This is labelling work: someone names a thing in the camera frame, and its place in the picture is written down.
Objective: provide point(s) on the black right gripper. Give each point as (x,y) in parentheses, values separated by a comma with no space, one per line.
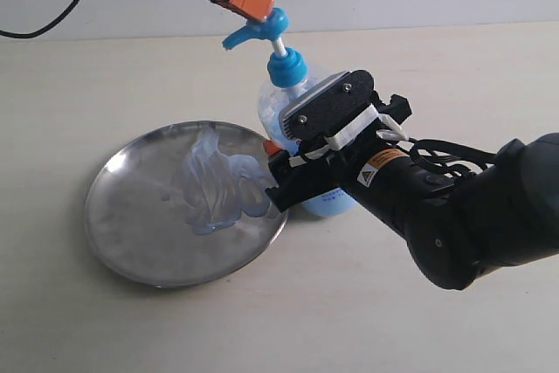
(373,171)

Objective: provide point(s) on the blue pump lotion bottle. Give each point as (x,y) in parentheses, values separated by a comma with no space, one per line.
(290,75)

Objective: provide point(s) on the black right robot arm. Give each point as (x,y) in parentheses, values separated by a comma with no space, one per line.
(457,229)

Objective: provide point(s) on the blue soap smear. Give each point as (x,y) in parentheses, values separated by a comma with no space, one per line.
(219,178)

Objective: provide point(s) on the round stainless steel plate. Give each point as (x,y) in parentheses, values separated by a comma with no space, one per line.
(122,230)

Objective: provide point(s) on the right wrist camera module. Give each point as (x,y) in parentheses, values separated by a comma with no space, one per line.
(339,108)

